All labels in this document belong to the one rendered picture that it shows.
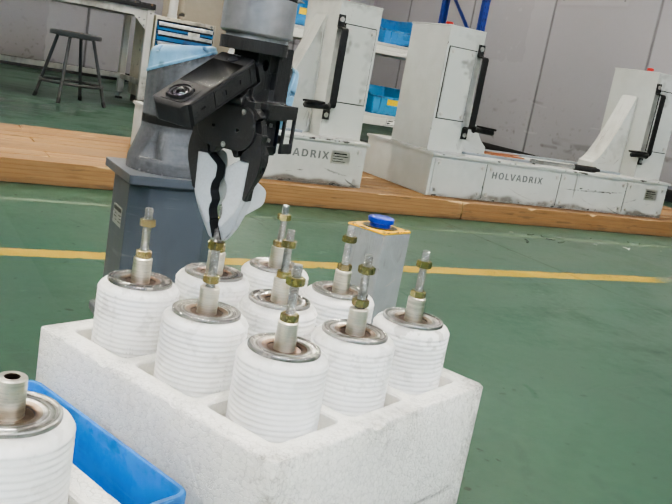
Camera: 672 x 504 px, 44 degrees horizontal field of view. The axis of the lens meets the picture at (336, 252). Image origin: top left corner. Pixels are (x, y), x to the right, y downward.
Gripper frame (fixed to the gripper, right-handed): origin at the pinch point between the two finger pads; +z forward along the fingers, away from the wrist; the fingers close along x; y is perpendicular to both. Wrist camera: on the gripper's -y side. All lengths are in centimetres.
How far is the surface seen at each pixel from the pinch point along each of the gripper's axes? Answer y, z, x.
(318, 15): 227, -38, 125
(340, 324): 10.6, 9.5, -11.6
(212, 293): -0.1, 7.1, -0.9
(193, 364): -3.6, 14.0, -2.3
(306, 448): -5.8, 16.8, -18.2
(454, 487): 25.8, 30.8, -24.7
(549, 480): 47, 35, -33
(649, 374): 119, 35, -38
